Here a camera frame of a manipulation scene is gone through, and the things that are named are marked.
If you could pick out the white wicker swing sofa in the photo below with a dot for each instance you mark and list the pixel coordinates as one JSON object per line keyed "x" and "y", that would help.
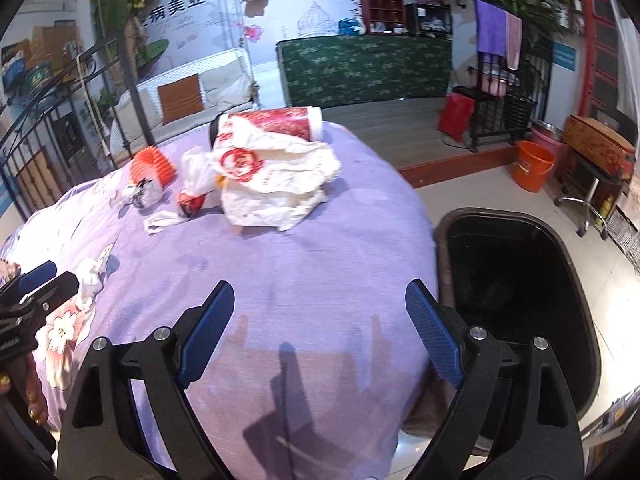
{"x": 145, "y": 95}

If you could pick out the wall poster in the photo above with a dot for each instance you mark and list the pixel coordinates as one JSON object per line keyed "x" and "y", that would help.
{"x": 300, "y": 0}

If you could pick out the white plastic bag red print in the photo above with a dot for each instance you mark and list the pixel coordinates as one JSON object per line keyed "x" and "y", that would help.
{"x": 270, "y": 175}

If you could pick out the orange cushion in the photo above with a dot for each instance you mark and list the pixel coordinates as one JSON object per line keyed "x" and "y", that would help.
{"x": 181, "y": 97}

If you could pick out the red patterned box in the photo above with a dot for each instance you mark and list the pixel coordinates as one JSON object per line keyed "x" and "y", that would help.
{"x": 600, "y": 142}

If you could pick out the crumpled clear plastic wrapper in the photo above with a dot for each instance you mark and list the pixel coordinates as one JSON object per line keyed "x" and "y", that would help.
{"x": 140, "y": 195}

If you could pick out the black metal fence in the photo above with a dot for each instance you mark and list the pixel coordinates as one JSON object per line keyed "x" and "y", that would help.
{"x": 45, "y": 125}

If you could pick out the purple floral blanket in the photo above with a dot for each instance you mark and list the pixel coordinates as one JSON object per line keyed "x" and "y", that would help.
{"x": 310, "y": 260}

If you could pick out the stack of cardboard boxes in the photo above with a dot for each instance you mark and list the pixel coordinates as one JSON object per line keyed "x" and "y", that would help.
{"x": 45, "y": 55}

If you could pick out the purple towel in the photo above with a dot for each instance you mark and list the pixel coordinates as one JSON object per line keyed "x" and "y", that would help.
{"x": 490, "y": 27}

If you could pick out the thin white plastic bag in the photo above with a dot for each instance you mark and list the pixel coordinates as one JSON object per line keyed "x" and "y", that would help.
{"x": 197, "y": 170}

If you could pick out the red ladder shelf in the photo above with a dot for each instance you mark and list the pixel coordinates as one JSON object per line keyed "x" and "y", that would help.
{"x": 600, "y": 35}

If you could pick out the black metal rack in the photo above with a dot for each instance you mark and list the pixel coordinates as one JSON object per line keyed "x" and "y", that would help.
{"x": 500, "y": 107}

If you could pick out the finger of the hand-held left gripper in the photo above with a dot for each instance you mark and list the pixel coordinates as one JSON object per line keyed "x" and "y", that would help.
{"x": 55, "y": 287}
{"x": 37, "y": 275}

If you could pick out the white plastic crate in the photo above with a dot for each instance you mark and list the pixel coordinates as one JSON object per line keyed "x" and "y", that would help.
{"x": 625, "y": 232}

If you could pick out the person's left hand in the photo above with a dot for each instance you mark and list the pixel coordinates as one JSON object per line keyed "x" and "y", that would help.
{"x": 35, "y": 390}

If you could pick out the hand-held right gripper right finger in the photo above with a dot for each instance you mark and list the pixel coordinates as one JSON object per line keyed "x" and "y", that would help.
{"x": 435, "y": 332}

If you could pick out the orange pleated paper cup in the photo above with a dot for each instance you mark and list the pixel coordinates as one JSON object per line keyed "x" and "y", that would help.
{"x": 152, "y": 165}

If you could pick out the blue wall sign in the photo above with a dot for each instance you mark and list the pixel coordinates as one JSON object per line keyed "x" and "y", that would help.
{"x": 565, "y": 55}

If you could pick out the orange plastic bucket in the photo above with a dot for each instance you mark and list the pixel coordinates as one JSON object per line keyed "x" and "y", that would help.
{"x": 535, "y": 165}

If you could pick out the red cylindrical canister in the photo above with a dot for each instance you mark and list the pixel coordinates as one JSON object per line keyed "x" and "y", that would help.
{"x": 295, "y": 122}

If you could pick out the black box with picture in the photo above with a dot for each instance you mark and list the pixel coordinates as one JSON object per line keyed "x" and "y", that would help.
{"x": 429, "y": 19}

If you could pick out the black stool chrome base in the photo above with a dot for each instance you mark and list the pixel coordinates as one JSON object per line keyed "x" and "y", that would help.
{"x": 585, "y": 185}

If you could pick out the white tissue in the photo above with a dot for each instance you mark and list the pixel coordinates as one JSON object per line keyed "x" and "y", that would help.
{"x": 90, "y": 275}

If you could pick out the black trash bin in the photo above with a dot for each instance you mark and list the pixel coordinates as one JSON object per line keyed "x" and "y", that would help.
{"x": 505, "y": 300}

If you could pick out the white cushion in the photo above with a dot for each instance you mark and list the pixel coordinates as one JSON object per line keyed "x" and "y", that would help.
{"x": 222, "y": 85}

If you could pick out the blue bag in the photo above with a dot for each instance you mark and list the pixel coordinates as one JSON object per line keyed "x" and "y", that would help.
{"x": 350, "y": 26}

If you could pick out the pink plastic basin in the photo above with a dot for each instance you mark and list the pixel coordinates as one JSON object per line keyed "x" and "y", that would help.
{"x": 547, "y": 137}

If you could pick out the pink towel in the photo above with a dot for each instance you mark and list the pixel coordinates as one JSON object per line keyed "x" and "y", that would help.
{"x": 513, "y": 40}

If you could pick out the red shopping bag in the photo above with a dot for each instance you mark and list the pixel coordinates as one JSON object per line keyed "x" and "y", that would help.
{"x": 456, "y": 115}

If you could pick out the green floral mattress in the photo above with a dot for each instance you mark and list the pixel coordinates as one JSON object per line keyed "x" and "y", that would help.
{"x": 365, "y": 70}

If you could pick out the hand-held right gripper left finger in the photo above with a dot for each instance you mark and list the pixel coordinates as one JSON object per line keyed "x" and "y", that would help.
{"x": 207, "y": 330}

